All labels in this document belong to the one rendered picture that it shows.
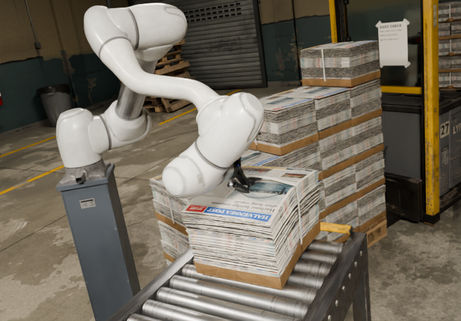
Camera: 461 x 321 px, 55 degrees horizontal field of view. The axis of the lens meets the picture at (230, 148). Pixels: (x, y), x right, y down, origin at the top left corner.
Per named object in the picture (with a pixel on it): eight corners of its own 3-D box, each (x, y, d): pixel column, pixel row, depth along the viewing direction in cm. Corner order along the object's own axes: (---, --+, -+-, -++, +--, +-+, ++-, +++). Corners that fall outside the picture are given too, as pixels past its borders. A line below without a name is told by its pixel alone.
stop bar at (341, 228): (241, 216, 170) (241, 212, 170) (353, 230, 148) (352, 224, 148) (237, 220, 168) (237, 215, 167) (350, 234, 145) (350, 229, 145)
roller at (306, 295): (176, 269, 141) (180, 282, 142) (317, 299, 117) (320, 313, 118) (185, 260, 144) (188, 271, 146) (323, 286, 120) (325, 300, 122)
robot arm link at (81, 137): (58, 163, 185) (45, 112, 178) (100, 151, 194) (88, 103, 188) (69, 171, 172) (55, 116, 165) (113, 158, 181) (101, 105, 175)
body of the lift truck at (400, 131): (356, 197, 359) (350, 101, 337) (394, 175, 390) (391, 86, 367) (440, 219, 305) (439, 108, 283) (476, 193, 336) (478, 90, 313)
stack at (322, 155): (175, 317, 244) (146, 177, 220) (315, 234, 309) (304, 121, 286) (216, 352, 214) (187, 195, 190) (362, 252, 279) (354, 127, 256)
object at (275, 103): (230, 107, 247) (230, 105, 246) (268, 96, 262) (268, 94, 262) (275, 112, 218) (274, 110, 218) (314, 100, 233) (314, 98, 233)
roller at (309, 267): (198, 256, 151) (206, 259, 155) (332, 280, 127) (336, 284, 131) (202, 241, 153) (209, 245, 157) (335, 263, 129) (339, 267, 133)
